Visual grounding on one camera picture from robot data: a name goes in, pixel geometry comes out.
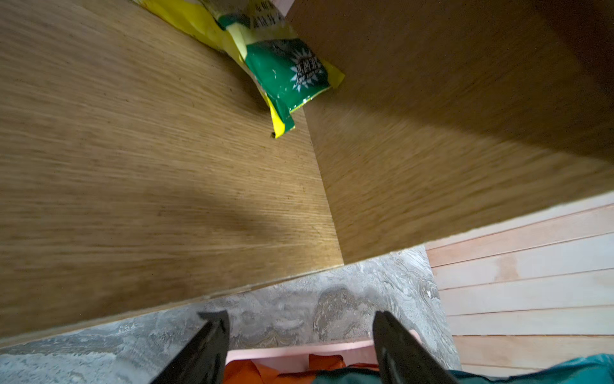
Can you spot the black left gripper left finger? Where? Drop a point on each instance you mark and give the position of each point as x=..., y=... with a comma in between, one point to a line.
x=202, y=360

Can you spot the pink plastic basket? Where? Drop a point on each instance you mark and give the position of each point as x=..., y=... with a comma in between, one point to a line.
x=296, y=358

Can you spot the yellow green packet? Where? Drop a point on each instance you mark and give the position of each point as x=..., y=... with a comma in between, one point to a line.
x=255, y=34

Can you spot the wooden shelf unit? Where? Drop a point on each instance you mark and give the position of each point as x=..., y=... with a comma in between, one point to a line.
x=139, y=171

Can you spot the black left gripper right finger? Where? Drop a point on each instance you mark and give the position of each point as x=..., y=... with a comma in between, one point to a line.
x=401, y=358

